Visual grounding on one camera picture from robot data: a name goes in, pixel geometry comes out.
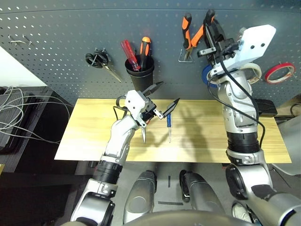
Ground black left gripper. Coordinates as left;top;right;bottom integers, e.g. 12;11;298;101
141;81;181;122

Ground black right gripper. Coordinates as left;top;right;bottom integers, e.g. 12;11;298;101
197;19;238;66

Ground blue handled screwdriver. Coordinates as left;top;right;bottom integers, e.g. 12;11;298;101
166;112;172;144

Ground orange black needle-nose pliers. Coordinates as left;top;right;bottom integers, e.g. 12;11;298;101
181;9;216;61

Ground blue tape roll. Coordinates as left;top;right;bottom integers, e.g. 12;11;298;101
201;65;223;88

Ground dark grey pegboard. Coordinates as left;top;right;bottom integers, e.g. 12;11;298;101
0;0;301;106

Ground black tool cup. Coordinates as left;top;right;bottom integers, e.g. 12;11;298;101
124;55;155;92

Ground white tape roll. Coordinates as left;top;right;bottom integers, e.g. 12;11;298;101
244;63;262;85

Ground red tape roll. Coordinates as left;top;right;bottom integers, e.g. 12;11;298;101
264;62;296;84

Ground black tool case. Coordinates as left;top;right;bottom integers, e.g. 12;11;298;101
255;98;277;116

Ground silver left robot leg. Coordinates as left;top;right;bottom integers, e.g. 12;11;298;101
123;170;158;224

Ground silver robot leg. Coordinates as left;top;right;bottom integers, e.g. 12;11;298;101
180;169;226;214
123;170;158;224

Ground silver right robot leg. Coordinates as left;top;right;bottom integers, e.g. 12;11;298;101
180;169;226;214

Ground grey robot torso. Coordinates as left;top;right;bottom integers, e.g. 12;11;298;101
60;210;254;226

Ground white grey machine housing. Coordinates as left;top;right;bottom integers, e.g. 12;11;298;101
272;110;301;176

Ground white sneaker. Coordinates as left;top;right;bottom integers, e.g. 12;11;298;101
232;202;258;224

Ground white panel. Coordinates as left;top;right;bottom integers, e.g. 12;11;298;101
0;46;49;87

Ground small metal peg hook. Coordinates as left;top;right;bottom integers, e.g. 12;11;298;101
8;35;24;46

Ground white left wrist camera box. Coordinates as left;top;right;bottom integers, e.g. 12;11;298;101
124;89;148;128

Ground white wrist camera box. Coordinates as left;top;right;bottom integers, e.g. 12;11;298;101
124;89;148;128
209;24;276;80

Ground metal wire pliers holder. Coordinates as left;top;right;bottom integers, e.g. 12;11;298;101
178;49;193;63

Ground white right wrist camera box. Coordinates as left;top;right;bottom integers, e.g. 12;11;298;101
209;24;276;80

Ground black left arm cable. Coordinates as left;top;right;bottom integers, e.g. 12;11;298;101
112;95;129;118

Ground orange black handled screwdriver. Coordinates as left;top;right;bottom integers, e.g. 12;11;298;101
140;36;151;71

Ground clear red handled screwdriver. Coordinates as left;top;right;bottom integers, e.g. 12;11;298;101
120;40;141;71

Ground black handled scissors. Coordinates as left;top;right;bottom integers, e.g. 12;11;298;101
85;48;123;83

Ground dark coiled cable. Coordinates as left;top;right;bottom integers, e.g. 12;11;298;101
289;103;301;116

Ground grey cable bundle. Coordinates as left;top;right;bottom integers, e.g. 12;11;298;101
0;86;73;145

